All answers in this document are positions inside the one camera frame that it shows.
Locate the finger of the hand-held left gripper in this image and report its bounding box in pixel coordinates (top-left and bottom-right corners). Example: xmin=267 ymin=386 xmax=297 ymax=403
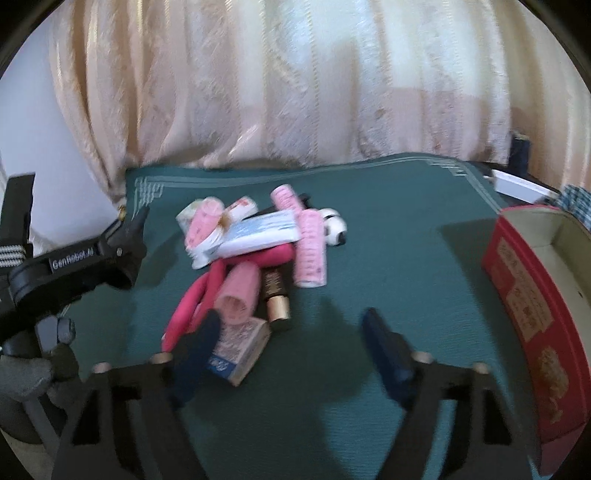
xmin=98 ymin=205 xmax=150 ymax=260
xmin=89 ymin=255 xmax=143 ymax=290

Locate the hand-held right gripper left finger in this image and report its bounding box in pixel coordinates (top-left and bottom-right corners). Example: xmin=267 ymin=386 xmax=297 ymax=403
xmin=51 ymin=310 xmax=222 ymax=480

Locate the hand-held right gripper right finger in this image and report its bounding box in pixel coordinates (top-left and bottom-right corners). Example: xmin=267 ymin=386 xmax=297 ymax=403
xmin=361 ymin=307 xmax=542 ymax=480

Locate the small cream yellow carton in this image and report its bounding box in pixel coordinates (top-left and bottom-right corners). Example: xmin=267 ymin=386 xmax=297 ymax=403
xmin=208 ymin=318 xmax=272 ymax=387

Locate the pink foam curler rod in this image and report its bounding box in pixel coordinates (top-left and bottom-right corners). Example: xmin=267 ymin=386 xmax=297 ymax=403
xmin=161 ymin=244 xmax=296 ymax=354

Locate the wide pale pink hair roller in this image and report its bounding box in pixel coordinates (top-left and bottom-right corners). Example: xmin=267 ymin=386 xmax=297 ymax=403
xmin=215 ymin=265 xmax=263 ymax=326

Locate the pink dotted plastic packet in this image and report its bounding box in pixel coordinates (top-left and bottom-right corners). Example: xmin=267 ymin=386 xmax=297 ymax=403
xmin=175 ymin=196 xmax=229 ymax=271

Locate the dark bottle with gold cap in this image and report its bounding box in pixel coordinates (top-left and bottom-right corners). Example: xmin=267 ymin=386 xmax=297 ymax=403
xmin=261 ymin=265 xmax=294 ymax=324

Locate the white bandage roll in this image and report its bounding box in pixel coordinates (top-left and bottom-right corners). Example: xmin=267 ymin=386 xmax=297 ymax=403
xmin=224 ymin=196 xmax=258 ymax=227

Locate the light blue white tube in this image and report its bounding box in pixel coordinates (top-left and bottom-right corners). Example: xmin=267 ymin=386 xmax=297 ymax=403
xmin=217 ymin=210 xmax=303 ymax=259

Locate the small panda toy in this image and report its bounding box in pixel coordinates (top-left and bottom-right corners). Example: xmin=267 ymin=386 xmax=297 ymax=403
xmin=318 ymin=208 xmax=348 ymax=247

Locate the person's left hand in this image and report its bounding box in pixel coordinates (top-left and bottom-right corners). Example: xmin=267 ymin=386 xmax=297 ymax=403
xmin=0 ymin=344 xmax=80 ymax=403

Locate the green patterned table mat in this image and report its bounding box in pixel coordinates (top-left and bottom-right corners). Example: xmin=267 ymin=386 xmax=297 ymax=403
xmin=67 ymin=152 xmax=542 ymax=480

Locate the cream patterned curtain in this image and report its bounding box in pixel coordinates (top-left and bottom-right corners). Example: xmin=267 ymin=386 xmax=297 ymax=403
xmin=46 ymin=0 xmax=591 ymax=192

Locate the white power strip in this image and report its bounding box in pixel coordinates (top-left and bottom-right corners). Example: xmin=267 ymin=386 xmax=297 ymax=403
xmin=489 ymin=170 xmax=561 ymax=204

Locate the green plaid cloth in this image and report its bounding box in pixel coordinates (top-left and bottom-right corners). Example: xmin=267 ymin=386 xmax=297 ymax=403
xmin=556 ymin=184 xmax=591 ymax=227

